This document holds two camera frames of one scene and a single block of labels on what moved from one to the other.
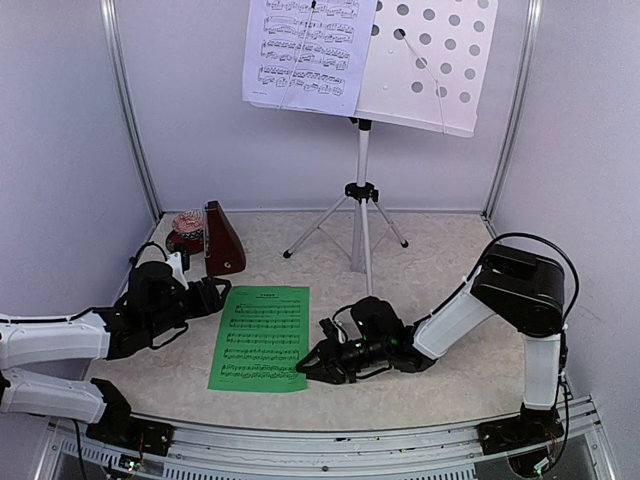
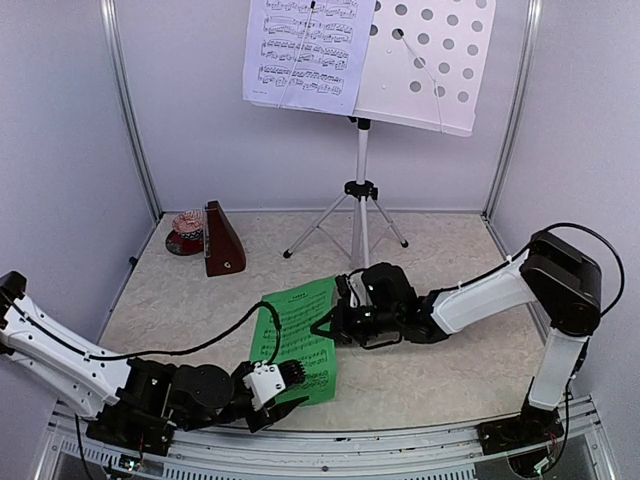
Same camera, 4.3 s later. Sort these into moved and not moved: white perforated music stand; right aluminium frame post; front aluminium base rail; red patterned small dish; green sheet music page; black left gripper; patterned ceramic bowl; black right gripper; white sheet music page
Moved: black right gripper; black left gripper; green sheet music page
Not moved: front aluminium base rail; white perforated music stand; red patterned small dish; patterned ceramic bowl; right aluminium frame post; white sheet music page
